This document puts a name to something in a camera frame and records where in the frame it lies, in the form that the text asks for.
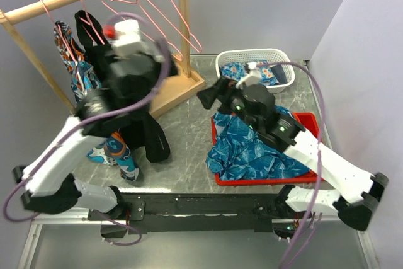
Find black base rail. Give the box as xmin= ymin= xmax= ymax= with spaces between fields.
xmin=87 ymin=192 xmax=303 ymax=241

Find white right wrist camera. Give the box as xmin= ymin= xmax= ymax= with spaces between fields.
xmin=236 ymin=62 xmax=262 ymax=89

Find red plastic tray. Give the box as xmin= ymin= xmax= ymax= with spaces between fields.
xmin=215 ymin=112 xmax=319 ymax=186

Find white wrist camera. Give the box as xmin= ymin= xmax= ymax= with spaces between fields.
xmin=105 ymin=19 xmax=146 ymax=57
xmin=236 ymin=62 xmax=262 ymax=89

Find black shorts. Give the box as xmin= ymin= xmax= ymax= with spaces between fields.
xmin=74 ymin=10 xmax=171 ymax=163

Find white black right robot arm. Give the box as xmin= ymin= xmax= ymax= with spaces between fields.
xmin=197 ymin=77 xmax=389 ymax=231

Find pink hanger holding shorts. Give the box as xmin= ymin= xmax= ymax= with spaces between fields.
xmin=39 ymin=0 xmax=79 ymax=61

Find dark denim cloth in basket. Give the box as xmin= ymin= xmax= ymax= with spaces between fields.
xmin=271 ymin=64 xmax=288 ymax=84

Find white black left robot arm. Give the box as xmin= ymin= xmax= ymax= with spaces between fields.
xmin=13 ymin=50 xmax=172 ymax=220

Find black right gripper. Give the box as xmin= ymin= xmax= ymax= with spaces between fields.
xmin=197 ymin=76 xmax=261 ymax=132

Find white plastic basket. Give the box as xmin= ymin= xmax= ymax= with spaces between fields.
xmin=215 ymin=48 xmax=295 ymax=93

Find blue leaf-print shorts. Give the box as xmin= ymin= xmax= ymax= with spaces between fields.
xmin=206 ymin=112 xmax=309 ymax=181

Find orange blue patterned shorts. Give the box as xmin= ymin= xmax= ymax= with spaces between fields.
xmin=54 ymin=20 xmax=140 ymax=181

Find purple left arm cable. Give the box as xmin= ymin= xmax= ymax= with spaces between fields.
xmin=2 ymin=12 xmax=173 ymax=247

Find aluminium frame rail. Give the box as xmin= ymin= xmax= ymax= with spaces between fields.
xmin=19 ymin=198 xmax=379 ymax=268

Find blue floral shorts in basket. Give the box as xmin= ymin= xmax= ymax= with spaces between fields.
xmin=219 ymin=60 xmax=282 ymax=86

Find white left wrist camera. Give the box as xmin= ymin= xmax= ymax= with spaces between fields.
xmin=105 ymin=19 xmax=146 ymax=57

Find wooden clothes rack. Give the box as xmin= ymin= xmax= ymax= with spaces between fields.
xmin=1 ymin=0 xmax=205 ymax=117

